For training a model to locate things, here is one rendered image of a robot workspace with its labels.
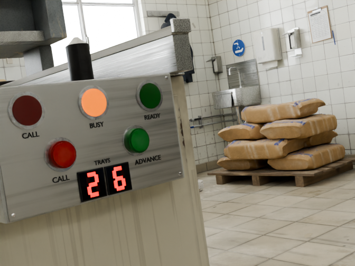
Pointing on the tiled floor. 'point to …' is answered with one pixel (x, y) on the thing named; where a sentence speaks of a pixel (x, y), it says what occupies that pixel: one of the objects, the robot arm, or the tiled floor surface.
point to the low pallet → (267, 174)
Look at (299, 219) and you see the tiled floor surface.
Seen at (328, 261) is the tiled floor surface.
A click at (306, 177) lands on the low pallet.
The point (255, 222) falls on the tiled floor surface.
